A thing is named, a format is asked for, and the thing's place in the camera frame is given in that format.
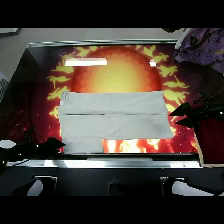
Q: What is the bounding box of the grey garment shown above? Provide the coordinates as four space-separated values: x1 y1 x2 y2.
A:
57 90 175 155

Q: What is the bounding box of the purple garment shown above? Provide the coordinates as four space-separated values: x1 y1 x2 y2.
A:
173 27 224 76

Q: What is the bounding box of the silver frame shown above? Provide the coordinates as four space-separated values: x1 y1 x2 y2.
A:
0 153 224 197

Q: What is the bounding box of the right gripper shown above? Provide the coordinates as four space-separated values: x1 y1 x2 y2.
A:
168 102 213 130

